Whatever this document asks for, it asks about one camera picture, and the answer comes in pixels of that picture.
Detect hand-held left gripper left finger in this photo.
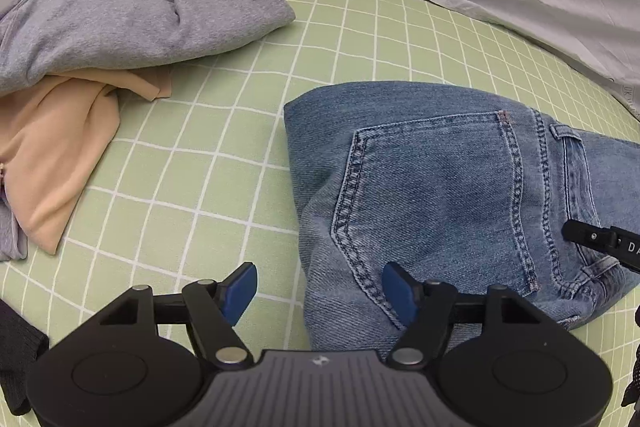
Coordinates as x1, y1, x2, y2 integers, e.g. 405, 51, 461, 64
95, 261, 259, 368

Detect black knit garment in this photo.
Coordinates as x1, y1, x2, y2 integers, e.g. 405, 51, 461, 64
0, 299, 50, 416

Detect grey sweatshirt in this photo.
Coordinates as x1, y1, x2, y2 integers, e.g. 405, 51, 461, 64
0, 0, 296, 94

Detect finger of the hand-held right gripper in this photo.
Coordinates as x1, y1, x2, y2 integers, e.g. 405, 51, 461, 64
561, 219, 618, 254

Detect blue denim jeans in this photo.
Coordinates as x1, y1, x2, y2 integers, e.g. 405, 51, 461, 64
283, 80, 640, 354

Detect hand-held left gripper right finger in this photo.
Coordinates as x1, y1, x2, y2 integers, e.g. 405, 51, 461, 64
382, 261, 549, 369

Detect beige cloth garment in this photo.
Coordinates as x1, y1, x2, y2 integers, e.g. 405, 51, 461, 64
0, 69, 173, 254

